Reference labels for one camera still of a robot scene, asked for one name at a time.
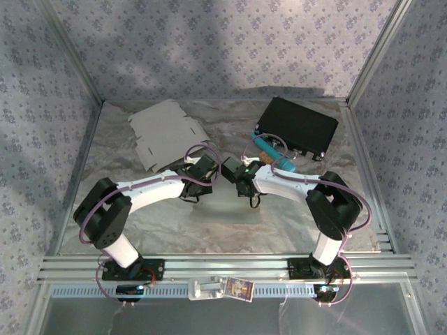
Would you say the grey metal panel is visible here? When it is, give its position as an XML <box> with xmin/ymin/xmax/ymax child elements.
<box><xmin>26</xmin><ymin>282</ymin><xmax>425</xmax><ymax>335</ymax></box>

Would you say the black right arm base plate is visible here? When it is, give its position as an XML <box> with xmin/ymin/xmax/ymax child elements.
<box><xmin>288</xmin><ymin>257</ymin><xmax>351</xmax><ymax>281</ymax></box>

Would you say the white plastic bracket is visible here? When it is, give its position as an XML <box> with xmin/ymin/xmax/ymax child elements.
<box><xmin>187</xmin><ymin>275</ymin><xmax>226</xmax><ymax>302</ymax></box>

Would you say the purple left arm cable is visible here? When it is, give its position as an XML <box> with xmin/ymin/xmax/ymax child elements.
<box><xmin>78</xmin><ymin>143</ymin><xmax>223</xmax><ymax>308</ymax></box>

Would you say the grey slotted cable duct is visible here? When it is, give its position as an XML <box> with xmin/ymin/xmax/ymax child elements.
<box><xmin>50</xmin><ymin>283</ymin><xmax>315</xmax><ymax>300</ymax></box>

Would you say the aluminium side rail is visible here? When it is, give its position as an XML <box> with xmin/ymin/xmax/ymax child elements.
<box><xmin>340</xmin><ymin>100</ymin><xmax>399</xmax><ymax>255</ymax></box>
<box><xmin>45</xmin><ymin>100</ymin><xmax>105</xmax><ymax>258</ymax></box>

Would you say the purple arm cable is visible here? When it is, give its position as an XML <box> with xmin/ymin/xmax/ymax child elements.
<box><xmin>242</xmin><ymin>134</ymin><xmax>372</xmax><ymax>308</ymax></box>
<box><xmin>78</xmin><ymin>143</ymin><xmax>223</xmax><ymax>308</ymax></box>

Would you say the aluminium mounting rail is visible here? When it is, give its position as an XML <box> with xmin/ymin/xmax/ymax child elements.
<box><xmin>36</xmin><ymin>254</ymin><xmax>418</xmax><ymax>283</ymax></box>

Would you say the black hard case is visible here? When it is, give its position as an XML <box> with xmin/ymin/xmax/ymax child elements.
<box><xmin>255</xmin><ymin>96</ymin><xmax>339</xmax><ymax>162</ymax></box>

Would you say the black left controller board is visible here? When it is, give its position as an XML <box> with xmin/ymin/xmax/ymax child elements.
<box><xmin>116</xmin><ymin>284</ymin><xmax>146</xmax><ymax>303</ymax></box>

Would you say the aluminium frame post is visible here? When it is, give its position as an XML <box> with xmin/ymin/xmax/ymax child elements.
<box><xmin>347</xmin><ymin>0</ymin><xmax>416</xmax><ymax>107</ymax></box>

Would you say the black controller board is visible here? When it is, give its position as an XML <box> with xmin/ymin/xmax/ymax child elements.
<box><xmin>312</xmin><ymin>284</ymin><xmax>340</xmax><ymax>303</ymax></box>
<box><xmin>116</xmin><ymin>284</ymin><xmax>146</xmax><ymax>303</ymax></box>

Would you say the colourful printed card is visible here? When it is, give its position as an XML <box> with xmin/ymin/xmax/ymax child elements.
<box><xmin>223</xmin><ymin>276</ymin><xmax>255</xmax><ymax>301</ymax></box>

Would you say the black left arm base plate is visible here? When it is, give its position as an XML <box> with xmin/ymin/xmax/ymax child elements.
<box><xmin>101</xmin><ymin>258</ymin><xmax>166</xmax><ymax>282</ymax></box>

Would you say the black right controller board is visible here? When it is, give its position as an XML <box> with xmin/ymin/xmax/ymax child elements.
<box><xmin>312</xmin><ymin>284</ymin><xmax>340</xmax><ymax>303</ymax></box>

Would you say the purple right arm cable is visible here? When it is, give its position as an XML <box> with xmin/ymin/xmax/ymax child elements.
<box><xmin>242</xmin><ymin>134</ymin><xmax>372</xmax><ymax>308</ymax></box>

